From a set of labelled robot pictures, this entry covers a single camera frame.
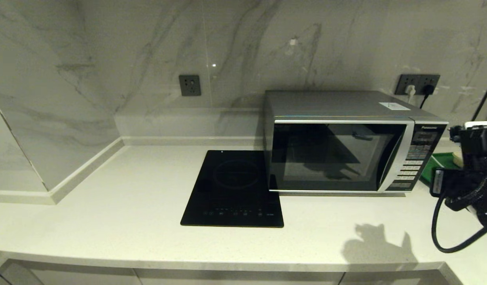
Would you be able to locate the silver Panasonic microwave oven body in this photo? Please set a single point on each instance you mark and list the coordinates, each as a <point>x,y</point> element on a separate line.
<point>326,103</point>

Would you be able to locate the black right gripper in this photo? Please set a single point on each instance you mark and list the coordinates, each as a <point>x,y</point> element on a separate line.
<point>455,184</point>

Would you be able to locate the grey single wall socket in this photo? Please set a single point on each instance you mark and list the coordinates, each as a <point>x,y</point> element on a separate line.
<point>190,85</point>

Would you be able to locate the beige plastic box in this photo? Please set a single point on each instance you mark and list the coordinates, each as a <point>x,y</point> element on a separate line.
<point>458,159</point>

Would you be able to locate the black induction cooktop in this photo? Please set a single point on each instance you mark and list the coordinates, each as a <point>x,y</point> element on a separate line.
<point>231,190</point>

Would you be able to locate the white paper sheet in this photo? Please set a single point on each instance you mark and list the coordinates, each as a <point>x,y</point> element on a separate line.
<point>394,106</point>

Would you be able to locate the white power plug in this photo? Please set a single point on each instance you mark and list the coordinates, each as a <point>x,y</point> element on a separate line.
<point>410,90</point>

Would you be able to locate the grey double wall socket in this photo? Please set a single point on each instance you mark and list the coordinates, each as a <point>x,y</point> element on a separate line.
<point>419,80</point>

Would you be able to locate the grey cabinet side panel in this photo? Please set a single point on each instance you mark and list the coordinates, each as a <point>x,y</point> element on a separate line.
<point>14,277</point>

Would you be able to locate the green plastic tray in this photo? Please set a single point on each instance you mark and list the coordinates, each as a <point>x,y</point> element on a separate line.
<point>437,166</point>

